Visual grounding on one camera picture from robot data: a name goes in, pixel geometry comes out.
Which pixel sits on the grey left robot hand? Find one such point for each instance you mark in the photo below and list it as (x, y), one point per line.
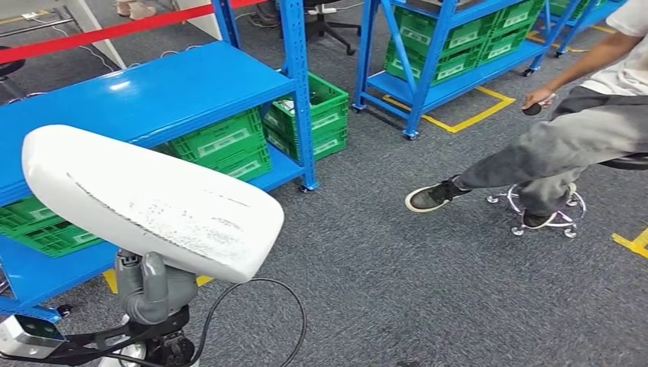
(152, 294)

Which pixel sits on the person's left hand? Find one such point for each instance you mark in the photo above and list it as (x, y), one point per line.
(536, 96)

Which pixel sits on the white curved plastic part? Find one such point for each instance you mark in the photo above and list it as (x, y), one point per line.
(152, 202)

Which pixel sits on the blue metal shelf rack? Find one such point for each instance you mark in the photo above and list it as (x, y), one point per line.
(582, 20)
(126, 96)
(440, 91)

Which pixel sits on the person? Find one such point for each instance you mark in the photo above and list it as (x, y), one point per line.
(136, 10)
(557, 142)

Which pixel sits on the green plastic crate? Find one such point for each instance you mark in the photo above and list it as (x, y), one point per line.
(455, 38)
(222, 142)
(450, 71)
(501, 50)
(50, 228)
(572, 6)
(516, 17)
(314, 111)

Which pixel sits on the black office chair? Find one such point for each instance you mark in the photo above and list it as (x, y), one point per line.
(329, 25)

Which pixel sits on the white desk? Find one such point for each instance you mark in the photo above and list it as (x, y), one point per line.
(205, 28)
(101, 35)

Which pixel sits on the red barrier tape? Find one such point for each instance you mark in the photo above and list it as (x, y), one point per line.
(101, 34)

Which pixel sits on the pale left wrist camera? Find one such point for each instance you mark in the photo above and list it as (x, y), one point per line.
(25, 337)

